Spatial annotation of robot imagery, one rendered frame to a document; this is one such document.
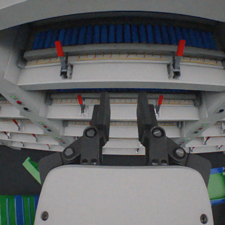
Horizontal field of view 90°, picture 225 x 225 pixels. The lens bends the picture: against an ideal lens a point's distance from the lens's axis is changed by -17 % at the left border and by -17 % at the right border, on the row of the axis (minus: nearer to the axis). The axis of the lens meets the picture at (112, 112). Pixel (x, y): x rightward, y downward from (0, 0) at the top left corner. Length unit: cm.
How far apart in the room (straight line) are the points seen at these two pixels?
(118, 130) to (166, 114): 26
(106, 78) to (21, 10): 22
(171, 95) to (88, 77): 31
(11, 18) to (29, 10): 4
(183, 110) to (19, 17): 55
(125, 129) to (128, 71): 39
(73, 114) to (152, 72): 32
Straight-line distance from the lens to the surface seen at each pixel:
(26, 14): 29
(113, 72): 34
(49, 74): 39
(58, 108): 56
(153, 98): 51
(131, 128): 68
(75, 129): 71
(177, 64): 34
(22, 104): 53
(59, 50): 33
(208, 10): 28
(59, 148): 117
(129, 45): 35
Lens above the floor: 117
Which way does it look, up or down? 60 degrees down
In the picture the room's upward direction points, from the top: 6 degrees counter-clockwise
